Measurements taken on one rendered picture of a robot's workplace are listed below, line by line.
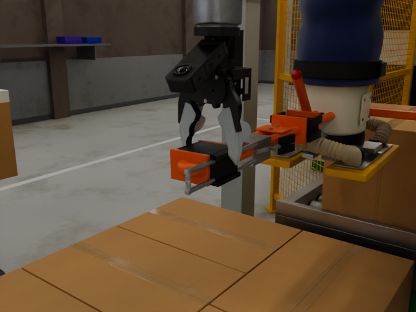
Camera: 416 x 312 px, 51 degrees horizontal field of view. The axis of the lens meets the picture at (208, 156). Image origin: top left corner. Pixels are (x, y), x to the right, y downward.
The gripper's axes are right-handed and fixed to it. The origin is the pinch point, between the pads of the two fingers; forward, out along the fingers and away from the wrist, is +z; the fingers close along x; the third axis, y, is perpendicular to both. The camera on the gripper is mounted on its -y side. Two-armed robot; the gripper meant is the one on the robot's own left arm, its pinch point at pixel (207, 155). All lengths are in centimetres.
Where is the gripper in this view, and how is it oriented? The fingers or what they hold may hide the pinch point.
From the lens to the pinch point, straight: 71.1
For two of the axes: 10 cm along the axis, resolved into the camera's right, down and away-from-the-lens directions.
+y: 5.7, -2.1, 7.9
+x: -8.2, -1.6, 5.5
